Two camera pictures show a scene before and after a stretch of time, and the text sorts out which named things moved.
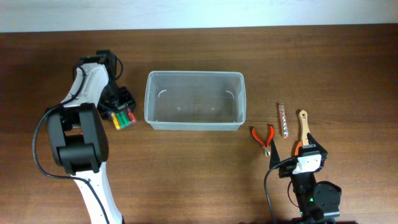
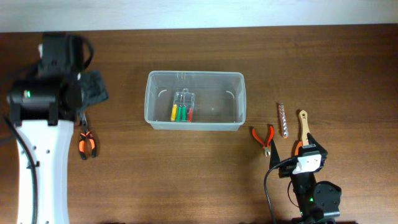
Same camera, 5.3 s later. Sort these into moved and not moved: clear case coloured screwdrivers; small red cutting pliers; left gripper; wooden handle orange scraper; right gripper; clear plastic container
Moved: clear case coloured screwdrivers; left gripper
Not moved: clear plastic container; right gripper; wooden handle orange scraper; small red cutting pliers
